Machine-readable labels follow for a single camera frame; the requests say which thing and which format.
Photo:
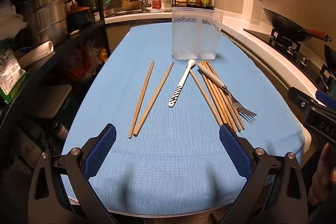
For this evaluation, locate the clear plastic utensil holder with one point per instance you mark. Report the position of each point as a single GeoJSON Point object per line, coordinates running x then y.
{"type": "Point", "coordinates": [194, 35]}

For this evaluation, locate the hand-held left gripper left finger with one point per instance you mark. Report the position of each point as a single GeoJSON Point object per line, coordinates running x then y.
{"type": "Point", "coordinates": [101, 150]}

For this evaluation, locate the white-lidded glass jar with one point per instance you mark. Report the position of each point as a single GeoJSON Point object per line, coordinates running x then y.
{"type": "Point", "coordinates": [167, 2]}

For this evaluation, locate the black clay pot orange lid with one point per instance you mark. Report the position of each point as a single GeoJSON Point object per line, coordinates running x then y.
{"type": "Point", "coordinates": [78, 19]}

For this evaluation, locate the dark lidded bottle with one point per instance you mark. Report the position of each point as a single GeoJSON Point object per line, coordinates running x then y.
{"type": "Point", "coordinates": [61, 131]}

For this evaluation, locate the green snack packet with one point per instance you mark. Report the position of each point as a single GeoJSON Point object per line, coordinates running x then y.
{"type": "Point", "coordinates": [10, 77]}

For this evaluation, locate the blue tablecloth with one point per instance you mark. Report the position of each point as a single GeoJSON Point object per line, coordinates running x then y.
{"type": "Point", "coordinates": [168, 161]}

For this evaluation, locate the small yellow toy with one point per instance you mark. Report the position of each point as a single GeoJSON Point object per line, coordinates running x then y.
{"type": "Point", "coordinates": [103, 54]}

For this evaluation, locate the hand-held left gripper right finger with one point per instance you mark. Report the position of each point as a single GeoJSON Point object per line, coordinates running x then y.
{"type": "Point", "coordinates": [235, 151]}

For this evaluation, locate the white plastic bag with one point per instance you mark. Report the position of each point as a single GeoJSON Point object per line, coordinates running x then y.
{"type": "Point", "coordinates": [10, 19]}

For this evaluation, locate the white paper roll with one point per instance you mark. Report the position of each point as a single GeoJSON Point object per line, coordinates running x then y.
{"type": "Point", "coordinates": [36, 53]}

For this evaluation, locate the black gas stove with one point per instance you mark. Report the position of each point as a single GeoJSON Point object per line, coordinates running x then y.
{"type": "Point", "coordinates": [262, 36]}

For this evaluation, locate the green basin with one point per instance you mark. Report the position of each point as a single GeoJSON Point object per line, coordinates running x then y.
{"type": "Point", "coordinates": [105, 1]}

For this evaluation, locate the person's right hand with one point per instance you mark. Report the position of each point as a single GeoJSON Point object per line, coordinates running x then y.
{"type": "Point", "coordinates": [323, 179]}

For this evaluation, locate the ginger piece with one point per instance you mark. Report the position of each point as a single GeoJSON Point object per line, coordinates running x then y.
{"type": "Point", "coordinates": [74, 32]}

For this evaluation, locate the black metal shelf rack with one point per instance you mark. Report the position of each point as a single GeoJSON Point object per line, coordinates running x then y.
{"type": "Point", "coordinates": [101, 3]}

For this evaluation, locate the red plastic bag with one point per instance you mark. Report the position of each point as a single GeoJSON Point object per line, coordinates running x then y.
{"type": "Point", "coordinates": [81, 66]}

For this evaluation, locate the black cooking pot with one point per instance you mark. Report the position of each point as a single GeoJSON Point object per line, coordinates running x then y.
{"type": "Point", "coordinates": [85, 1]}

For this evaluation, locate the large steel stockpot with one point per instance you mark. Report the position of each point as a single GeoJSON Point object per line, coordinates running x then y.
{"type": "Point", "coordinates": [44, 19]}

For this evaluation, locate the grey cutting board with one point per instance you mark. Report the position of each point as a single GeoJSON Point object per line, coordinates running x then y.
{"type": "Point", "coordinates": [50, 100]}

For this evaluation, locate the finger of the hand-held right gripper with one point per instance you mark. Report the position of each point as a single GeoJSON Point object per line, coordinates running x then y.
{"type": "Point", "coordinates": [326, 97]}
{"type": "Point", "coordinates": [299, 99]}

